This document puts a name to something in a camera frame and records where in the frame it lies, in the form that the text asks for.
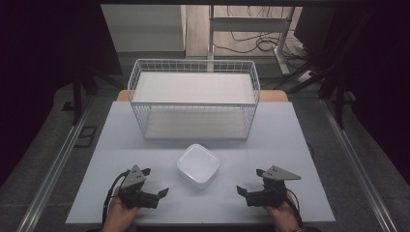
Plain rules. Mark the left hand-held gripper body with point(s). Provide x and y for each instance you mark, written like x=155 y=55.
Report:
x=132 y=180

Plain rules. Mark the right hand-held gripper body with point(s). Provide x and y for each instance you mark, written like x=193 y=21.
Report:
x=273 y=195

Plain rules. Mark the white square bowl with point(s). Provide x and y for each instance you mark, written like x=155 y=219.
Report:
x=198 y=165

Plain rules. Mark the person's right hand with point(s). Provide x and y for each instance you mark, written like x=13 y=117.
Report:
x=285 y=216

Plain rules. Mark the person's left hand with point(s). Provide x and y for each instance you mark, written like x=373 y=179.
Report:
x=117 y=216

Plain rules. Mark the black metal stand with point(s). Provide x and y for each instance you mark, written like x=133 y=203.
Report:
x=339 y=103
x=77 y=96

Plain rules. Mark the white power strip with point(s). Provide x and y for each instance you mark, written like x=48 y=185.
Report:
x=304 y=76

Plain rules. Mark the black floor socket frame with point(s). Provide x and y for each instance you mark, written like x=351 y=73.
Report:
x=86 y=137

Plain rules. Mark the aluminium floor rail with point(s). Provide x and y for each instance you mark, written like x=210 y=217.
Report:
x=54 y=167
x=354 y=161

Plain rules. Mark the white metal desk frame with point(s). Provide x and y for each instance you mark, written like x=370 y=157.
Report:
x=248 y=24

